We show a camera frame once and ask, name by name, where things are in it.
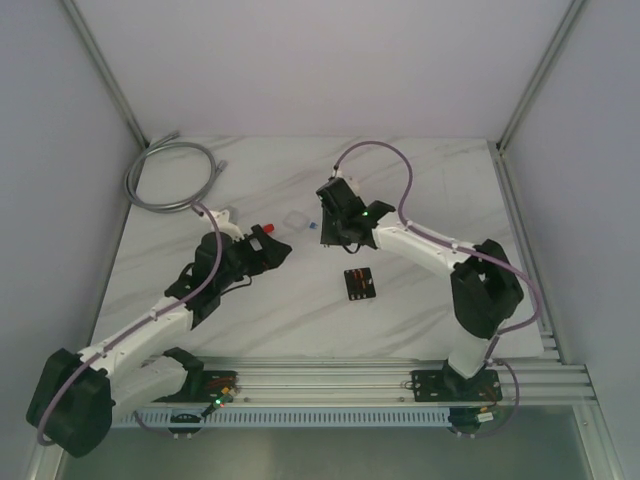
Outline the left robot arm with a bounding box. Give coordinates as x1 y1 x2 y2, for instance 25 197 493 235
26 225 293 458

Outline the black fuse box base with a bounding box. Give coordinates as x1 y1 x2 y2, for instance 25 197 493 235
344 267 377 301

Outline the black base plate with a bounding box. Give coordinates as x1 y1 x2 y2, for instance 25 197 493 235
158 370 238 403
408 369 503 403

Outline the aluminium front rail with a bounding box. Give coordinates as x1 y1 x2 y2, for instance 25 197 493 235
203 357 597 407

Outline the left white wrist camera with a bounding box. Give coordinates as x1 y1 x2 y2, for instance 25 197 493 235
196 207 244 241

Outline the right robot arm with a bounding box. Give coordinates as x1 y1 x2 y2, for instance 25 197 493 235
316 176 524 399

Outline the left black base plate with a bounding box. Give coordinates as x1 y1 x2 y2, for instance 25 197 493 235
158 370 238 403

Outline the right aluminium frame post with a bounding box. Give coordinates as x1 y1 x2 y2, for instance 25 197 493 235
496 0 590 156

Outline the left aluminium frame post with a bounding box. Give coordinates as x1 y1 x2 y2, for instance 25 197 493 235
60 0 148 148

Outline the grey coiled cable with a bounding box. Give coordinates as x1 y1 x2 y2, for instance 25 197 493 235
124 130 229 213

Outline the clear plastic fuse box cover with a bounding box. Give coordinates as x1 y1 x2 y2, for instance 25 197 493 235
283 210 310 232

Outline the grey slotted cable duct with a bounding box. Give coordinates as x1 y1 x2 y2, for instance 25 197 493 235
114 405 451 429

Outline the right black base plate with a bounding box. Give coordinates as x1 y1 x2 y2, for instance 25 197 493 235
408 369 503 403

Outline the aluminium frame post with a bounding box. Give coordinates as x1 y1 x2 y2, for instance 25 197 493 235
496 0 590 156
60 0 148 148

